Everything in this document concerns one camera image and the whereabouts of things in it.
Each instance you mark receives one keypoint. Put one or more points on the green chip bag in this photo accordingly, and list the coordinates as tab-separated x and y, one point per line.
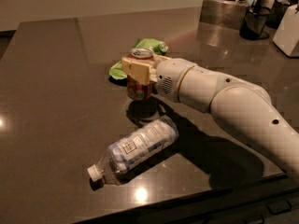
156	46

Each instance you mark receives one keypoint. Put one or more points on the steel dispenser base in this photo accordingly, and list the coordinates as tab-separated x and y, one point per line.
228	14

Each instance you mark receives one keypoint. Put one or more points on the clear plastic water bottle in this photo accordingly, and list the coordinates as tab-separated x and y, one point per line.
125	154

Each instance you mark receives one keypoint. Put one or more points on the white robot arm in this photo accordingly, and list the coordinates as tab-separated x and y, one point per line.
242	109

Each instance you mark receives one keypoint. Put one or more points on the black mesh cup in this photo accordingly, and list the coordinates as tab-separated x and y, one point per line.
254	21

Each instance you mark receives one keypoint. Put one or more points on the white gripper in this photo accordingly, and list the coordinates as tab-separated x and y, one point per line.
172	76

